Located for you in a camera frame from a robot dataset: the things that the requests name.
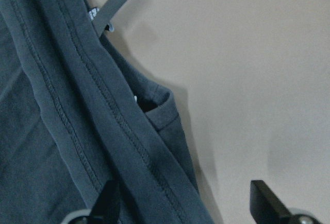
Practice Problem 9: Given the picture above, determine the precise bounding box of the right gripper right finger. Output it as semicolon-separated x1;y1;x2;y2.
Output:
250;180;292;224

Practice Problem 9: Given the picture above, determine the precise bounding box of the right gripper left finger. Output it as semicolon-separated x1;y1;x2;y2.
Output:
87;180;120;223

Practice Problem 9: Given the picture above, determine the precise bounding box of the black printed t-shirt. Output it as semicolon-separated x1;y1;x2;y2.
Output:
1;0;213;223

